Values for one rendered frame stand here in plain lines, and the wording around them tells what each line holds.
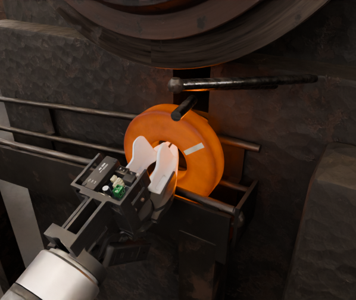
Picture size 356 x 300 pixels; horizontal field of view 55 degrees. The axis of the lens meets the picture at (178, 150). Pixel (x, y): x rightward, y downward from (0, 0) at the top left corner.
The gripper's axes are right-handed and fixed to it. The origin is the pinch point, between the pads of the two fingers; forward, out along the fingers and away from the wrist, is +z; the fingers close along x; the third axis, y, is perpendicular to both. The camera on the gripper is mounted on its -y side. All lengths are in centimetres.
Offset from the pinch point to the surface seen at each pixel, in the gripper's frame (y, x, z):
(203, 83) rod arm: 17.4, -9.9, -4.9
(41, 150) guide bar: -4.0, 24.3, -5.0
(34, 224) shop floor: -79, 85, 2
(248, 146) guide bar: -0.2, -9.9, 5.0
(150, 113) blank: 5.8, 2.4, 0.9
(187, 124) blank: 5.5, -3.2, 1.0
